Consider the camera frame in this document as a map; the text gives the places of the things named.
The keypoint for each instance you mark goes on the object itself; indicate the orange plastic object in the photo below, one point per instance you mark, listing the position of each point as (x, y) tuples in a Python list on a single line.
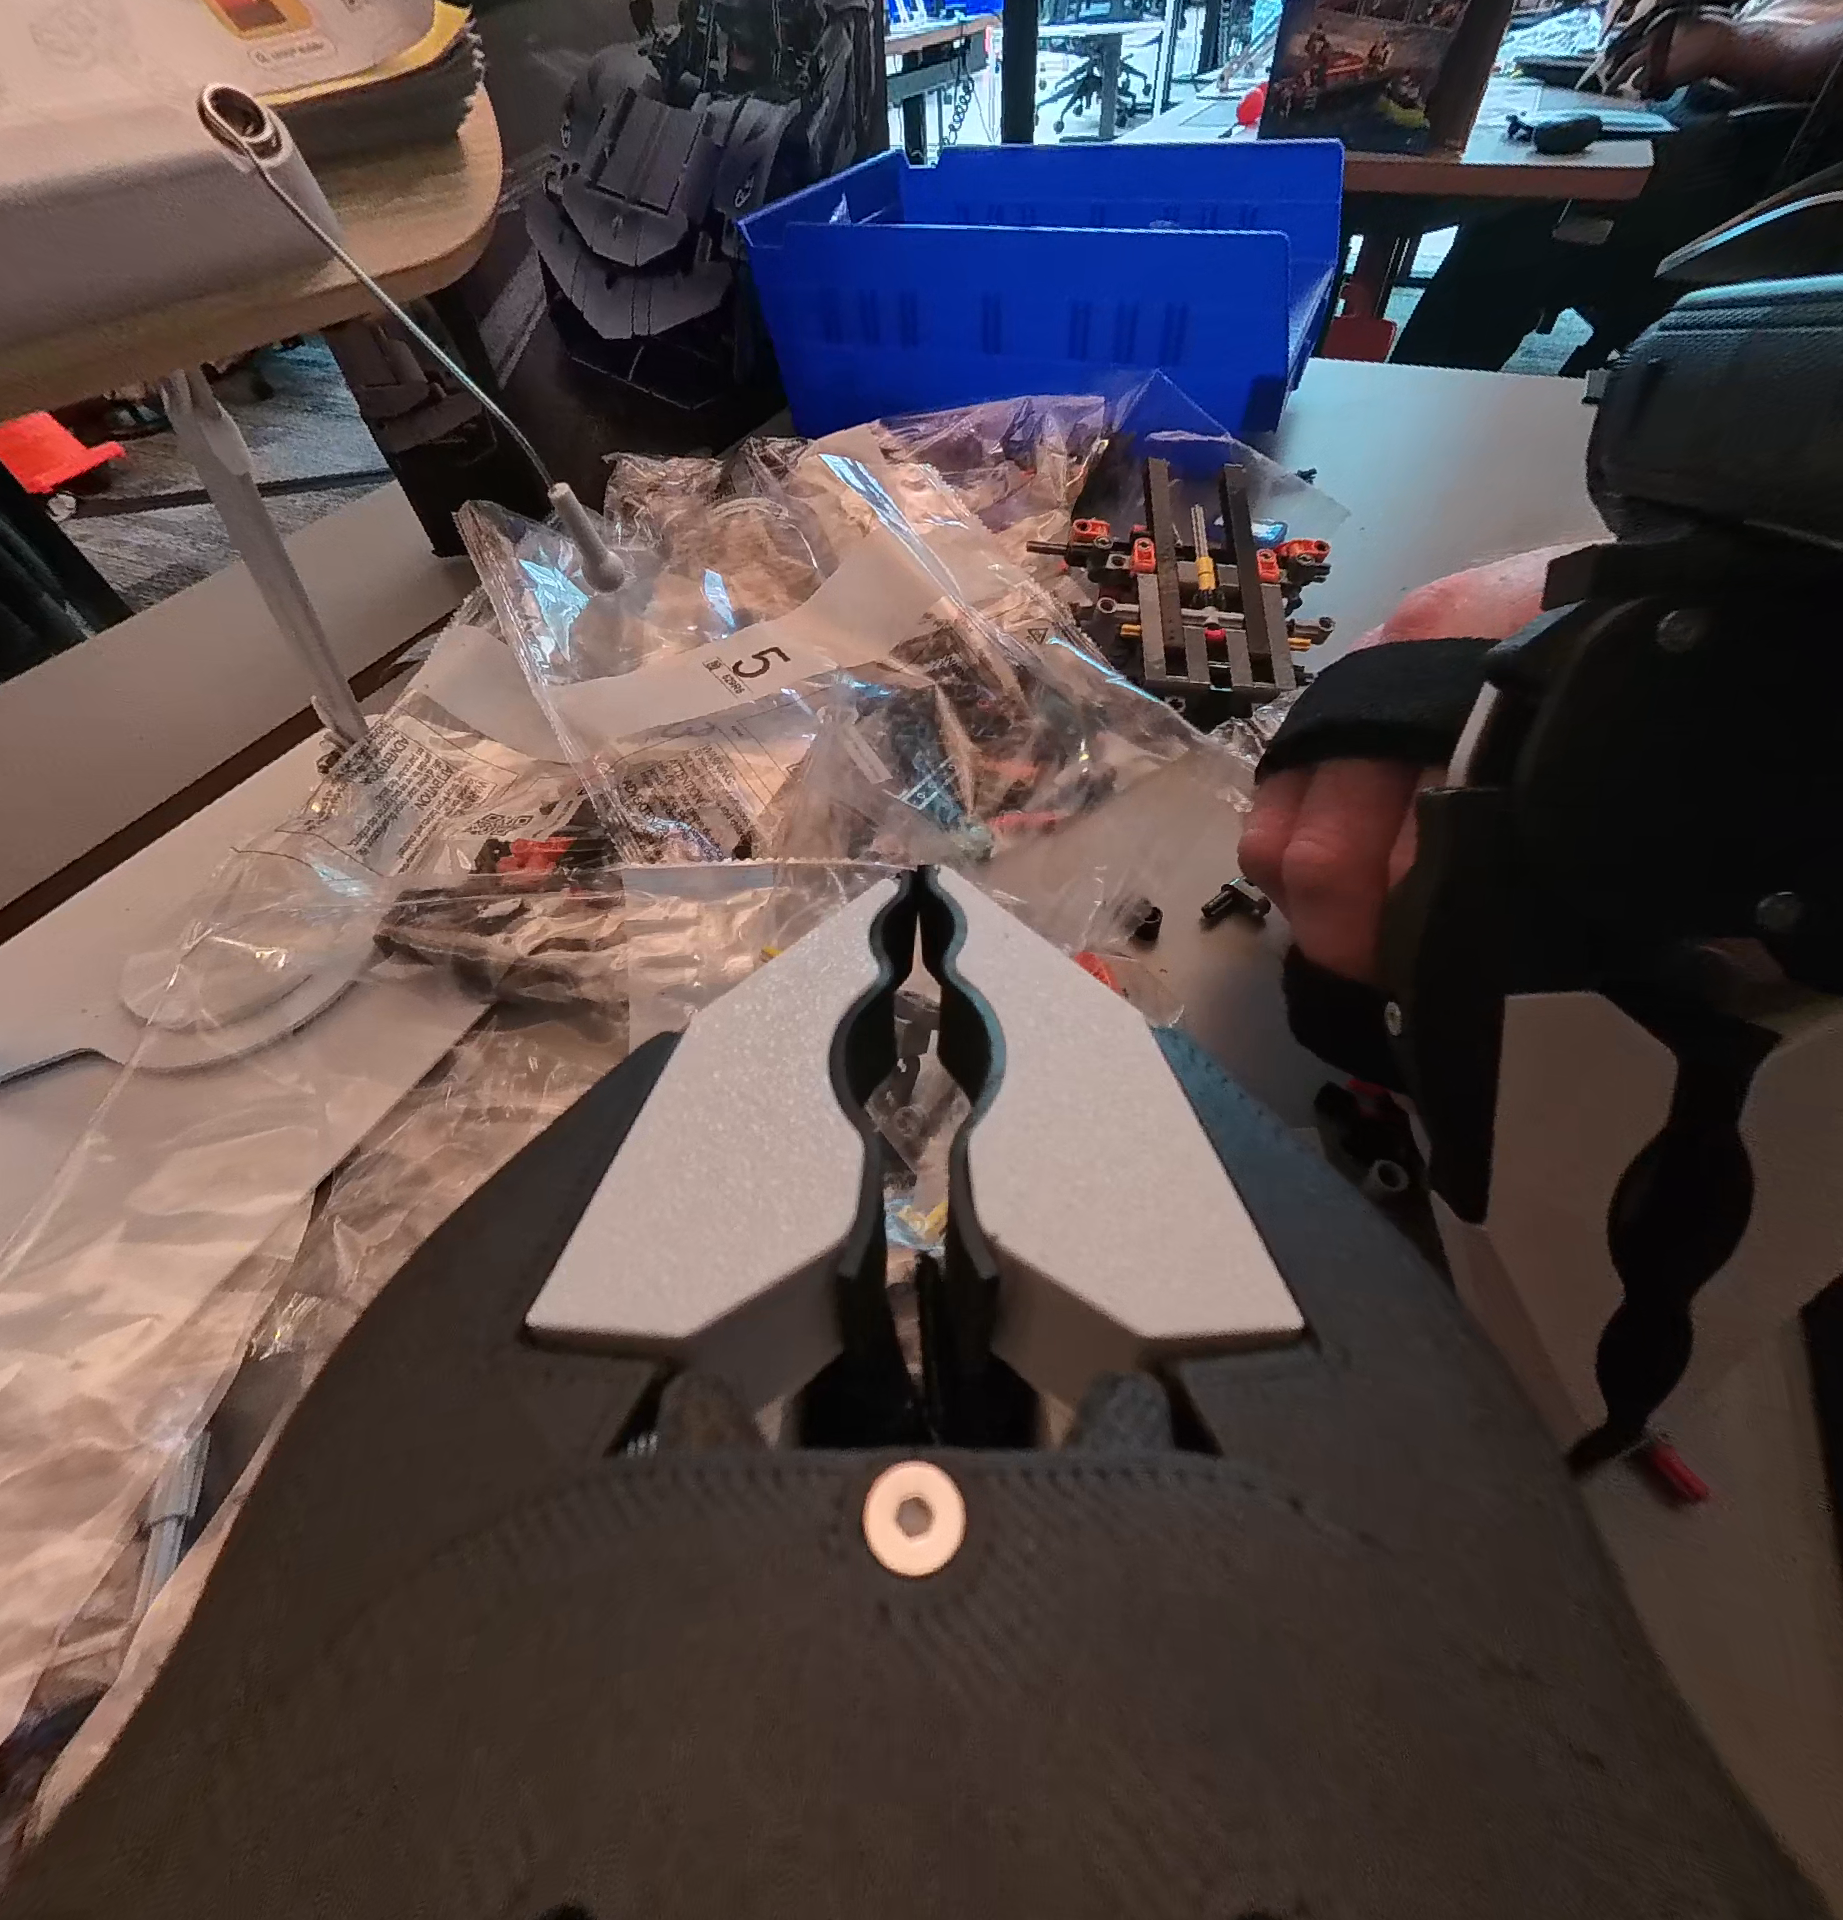
[(53, 447)]

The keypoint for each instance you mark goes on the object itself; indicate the person's right hand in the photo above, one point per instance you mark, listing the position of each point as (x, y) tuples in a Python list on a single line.
[(1328, 870)]

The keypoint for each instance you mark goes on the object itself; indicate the small red object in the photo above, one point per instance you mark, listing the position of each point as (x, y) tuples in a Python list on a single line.
[(1247, 107)]

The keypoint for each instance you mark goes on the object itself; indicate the instruction booklet stack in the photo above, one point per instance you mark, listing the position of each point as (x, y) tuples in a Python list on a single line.
[(83, 195)]

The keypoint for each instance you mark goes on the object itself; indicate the empty clear plastic bag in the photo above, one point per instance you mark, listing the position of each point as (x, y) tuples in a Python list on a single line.
[(187, 1275)]

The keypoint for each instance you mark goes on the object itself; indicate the wooden background desk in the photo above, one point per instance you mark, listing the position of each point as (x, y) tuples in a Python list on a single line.
[(1493, 166)]

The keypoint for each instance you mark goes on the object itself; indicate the black handheld device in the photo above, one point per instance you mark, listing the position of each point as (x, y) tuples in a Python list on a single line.
[(1559, 131)]

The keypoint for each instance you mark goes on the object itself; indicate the black office chair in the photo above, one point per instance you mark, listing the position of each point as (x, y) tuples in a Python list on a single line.
[(1094, 76)]

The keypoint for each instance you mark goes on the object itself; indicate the wooden side table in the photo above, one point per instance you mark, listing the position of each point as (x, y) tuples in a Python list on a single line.
[(338, 255)]

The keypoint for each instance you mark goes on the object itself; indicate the colourful lego set box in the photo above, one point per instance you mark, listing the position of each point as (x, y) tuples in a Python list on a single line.
[(1388, 76)]

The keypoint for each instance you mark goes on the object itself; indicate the clear bag red black parts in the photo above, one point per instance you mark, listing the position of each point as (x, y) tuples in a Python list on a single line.
[(548, 862)]

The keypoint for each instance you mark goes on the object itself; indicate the grey lego chassis assembly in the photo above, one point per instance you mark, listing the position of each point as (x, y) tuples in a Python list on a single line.
[(1208, 646)]

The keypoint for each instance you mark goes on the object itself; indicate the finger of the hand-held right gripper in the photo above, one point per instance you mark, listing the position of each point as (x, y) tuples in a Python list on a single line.
[(1552, 1141), (1822, 1141)]

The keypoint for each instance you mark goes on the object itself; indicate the numbered clear plastic bag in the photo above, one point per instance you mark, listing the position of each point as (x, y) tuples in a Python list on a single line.
[(773, 661)]

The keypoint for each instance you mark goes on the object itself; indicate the scattered loose lego pieces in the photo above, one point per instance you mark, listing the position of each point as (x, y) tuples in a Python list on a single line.
[(1237, 900)]

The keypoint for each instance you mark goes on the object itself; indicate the white tapered rod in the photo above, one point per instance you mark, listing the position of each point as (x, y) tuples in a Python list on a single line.
[(263, 556)]

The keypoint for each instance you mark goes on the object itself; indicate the black lego set box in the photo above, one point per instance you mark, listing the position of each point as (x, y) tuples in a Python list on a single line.
[(668, 150)]

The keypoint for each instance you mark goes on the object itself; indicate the bluish clear plastic bag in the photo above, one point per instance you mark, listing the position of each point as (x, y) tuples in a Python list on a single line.
[(1012, 436)]

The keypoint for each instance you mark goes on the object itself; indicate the red grey lego pin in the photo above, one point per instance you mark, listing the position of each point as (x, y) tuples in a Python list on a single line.
[(1679, 1470)]

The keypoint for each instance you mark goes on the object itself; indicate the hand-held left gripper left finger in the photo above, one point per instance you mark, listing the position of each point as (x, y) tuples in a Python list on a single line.
[(713, 1185)]

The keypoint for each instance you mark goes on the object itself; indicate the blue plastic bin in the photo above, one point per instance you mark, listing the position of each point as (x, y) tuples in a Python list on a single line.
[(1043, 300)]

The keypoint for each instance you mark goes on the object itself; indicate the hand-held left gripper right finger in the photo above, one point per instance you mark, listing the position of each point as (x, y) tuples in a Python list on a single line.
[(1117, 1185)]

